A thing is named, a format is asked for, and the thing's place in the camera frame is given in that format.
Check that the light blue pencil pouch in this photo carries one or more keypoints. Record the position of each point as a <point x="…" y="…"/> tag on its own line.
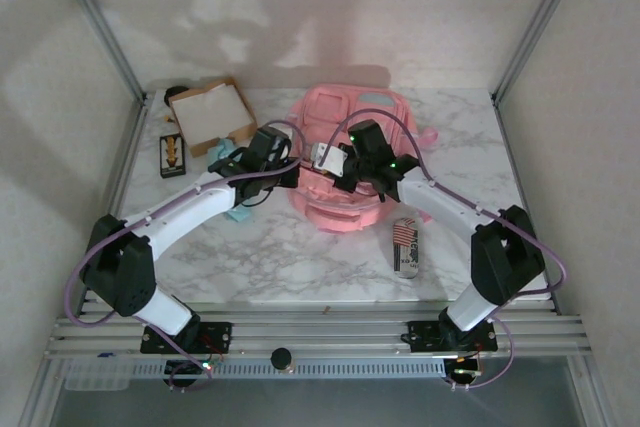
<point x="220" y="152"/>

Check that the pink school backpack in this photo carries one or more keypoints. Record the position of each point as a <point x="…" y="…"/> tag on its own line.
<point x="340" y="217"/>

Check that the flag print white can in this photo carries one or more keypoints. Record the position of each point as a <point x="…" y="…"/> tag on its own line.
<point x="409" y="247"/>

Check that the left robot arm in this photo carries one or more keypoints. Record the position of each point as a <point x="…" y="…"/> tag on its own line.
<point x="185" y="202"/>

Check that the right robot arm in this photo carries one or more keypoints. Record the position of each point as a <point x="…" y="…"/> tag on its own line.
<point x="435" y="199"/>

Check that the brown cardboard tray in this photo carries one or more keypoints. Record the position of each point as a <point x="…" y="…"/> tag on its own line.
<point x="200" y="144"/>

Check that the white paper sheet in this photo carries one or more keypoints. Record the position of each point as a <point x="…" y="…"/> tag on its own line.
<point x="210" y="112"/>

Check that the black drill bit card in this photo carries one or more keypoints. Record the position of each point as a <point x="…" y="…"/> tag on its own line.
<point x="173" y="157"/>

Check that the black round cap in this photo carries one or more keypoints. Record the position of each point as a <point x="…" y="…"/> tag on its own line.
<point x="176" y="91"/>

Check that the black round knob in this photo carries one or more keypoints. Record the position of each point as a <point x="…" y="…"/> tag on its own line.
<point x="281" y="358"/>

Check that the black controller board with LEDs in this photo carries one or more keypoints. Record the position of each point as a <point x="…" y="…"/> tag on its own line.
<point x="190" y="369"/>
<point x="462" y="372"/>

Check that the clear plastic organizer box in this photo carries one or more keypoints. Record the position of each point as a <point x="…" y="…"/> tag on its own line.
<point x="97" y="374"/>

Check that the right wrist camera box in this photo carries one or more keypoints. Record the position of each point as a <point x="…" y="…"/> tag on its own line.
<point x="330" y="157"/>

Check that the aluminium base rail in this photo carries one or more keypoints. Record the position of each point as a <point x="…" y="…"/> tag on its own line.
<point x="325" y="334"/>

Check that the aluminium frame post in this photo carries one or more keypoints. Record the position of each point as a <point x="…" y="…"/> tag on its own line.
<point x="540" y="22"/>
<point x="102" y="22"/>

